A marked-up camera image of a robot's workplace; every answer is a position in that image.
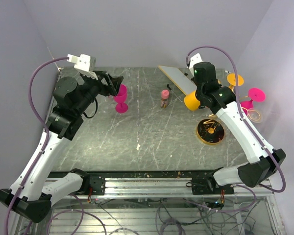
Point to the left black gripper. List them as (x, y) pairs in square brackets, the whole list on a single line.
[(113, 83)]

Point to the pink wine glass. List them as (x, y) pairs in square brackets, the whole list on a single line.
[(253, 95), (120, 99)]

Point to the orange wine glass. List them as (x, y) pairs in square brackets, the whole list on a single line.
[(192, 101), (231, 78)]

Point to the clear wine glass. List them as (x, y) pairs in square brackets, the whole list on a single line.
[(254, 115)]

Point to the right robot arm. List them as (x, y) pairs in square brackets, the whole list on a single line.
[(263, 160)]

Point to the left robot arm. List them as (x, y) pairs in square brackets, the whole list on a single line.
[(29, 196)]

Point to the gold wine glass rack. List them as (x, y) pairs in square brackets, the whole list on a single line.
[(210, 131)]

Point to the small pink capped bottle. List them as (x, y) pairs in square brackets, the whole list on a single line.
[(164, 98)]

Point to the yellow framed tilted mirror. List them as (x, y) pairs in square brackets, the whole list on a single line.
[(176, 76)]

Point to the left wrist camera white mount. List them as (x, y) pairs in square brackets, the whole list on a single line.
[(84, 64)]

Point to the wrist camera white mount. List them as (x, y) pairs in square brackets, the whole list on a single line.
[(84, 64), (194, 60)]

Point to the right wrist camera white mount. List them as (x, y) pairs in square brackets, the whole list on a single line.
[(194, 60)]

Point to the aluminium rail frame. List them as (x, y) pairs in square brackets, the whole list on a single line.
[(162, 184)]

